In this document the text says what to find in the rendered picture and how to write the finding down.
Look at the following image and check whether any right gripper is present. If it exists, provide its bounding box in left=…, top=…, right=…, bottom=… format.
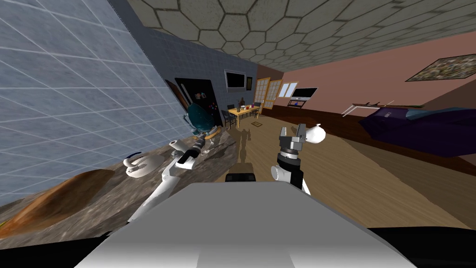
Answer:
left=278, top=124, right=307, bottom=154

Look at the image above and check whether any white rounded object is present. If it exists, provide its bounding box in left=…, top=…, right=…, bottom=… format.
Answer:
left=304, top=123, right=327, bottom=145

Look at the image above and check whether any orange curved object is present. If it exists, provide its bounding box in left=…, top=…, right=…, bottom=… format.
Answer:
left=203, top=126, right=223, bottom=141

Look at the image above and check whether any teal rounded vessel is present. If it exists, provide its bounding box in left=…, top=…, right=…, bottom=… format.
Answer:
left=184, top=103, right=217, bottom=135

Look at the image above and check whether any dark dining chair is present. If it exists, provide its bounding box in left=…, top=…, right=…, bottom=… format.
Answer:
left=221, top=109, right=238, bottom=130

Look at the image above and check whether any black television on stand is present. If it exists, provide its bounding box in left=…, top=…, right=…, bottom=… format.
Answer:
left=286, top=87, right=319, bottom=109

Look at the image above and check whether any bright window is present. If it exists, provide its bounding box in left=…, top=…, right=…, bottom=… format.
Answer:
left=278, top=81, right=299, bottom=99

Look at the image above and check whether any wooden glazed double door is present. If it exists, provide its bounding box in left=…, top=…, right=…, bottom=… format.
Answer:
left=253, top=77, right=284, bottom=114

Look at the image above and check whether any black fridge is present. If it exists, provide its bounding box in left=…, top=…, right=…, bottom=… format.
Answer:
left=174, top=77, right=224, bottom=128

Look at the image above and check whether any yellow dining table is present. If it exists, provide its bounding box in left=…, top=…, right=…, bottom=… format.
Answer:
left=227, top=104, right=261, bottom=129

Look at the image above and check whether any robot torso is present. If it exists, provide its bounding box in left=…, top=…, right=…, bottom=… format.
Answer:
left=74, top=173, right=418, bottom=268

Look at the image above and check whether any dark purple sofa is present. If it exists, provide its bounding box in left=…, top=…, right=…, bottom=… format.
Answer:
left=358, top=107, right=476, bottom=158

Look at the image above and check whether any brown oval bread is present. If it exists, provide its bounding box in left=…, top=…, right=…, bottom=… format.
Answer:
left=0, top=169, right=116, bottom=240

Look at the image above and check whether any white mug with blue handle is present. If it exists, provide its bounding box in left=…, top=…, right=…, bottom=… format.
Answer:
left=123, top=151, right=166, bottom=179

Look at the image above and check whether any black wall television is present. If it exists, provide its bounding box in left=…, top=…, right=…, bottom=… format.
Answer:
left=225, top=69, right=247, bottom=94

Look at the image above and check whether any large mottled wall picture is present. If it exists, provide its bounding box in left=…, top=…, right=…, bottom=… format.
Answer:
left=405, top=54, right=476, bottom=83

